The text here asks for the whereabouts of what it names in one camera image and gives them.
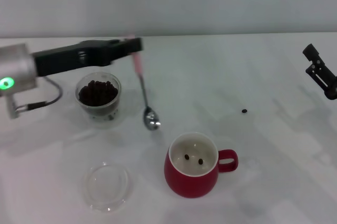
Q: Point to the glass jar of coffee beans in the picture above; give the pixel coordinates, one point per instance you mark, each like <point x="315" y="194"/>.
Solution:
<point x="87" y="109"/>

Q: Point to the heap of coffee beans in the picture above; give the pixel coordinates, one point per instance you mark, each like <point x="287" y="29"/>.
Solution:
<point x="98" y="93"/>

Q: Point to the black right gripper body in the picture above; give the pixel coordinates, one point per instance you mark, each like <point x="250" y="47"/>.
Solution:
<point x="333" y="95"/>

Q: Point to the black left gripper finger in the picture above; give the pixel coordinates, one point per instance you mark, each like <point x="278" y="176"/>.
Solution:
<point x="121" y="41"/>
<point x="129" y="48"/>

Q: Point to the round clear glass lid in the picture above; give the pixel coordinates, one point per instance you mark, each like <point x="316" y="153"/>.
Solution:
<point x="108" y="185"/>

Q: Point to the red mug white inside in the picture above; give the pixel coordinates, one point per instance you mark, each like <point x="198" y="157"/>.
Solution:
<point x="189" y="185"/>

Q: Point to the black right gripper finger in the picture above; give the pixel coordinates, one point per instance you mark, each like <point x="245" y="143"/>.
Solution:
<point x="317" y="69"/>

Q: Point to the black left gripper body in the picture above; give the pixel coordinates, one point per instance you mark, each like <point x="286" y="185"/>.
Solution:
<point x="73" y="58"/>

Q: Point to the dark coffee bean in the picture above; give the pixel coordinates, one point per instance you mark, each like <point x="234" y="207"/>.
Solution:
<point x="186" y="157"/>
<point x="244" y="111"/>
<point x="200" y="161"/>

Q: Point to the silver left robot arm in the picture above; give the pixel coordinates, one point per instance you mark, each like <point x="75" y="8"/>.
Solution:
<point x="15" y="71"/>

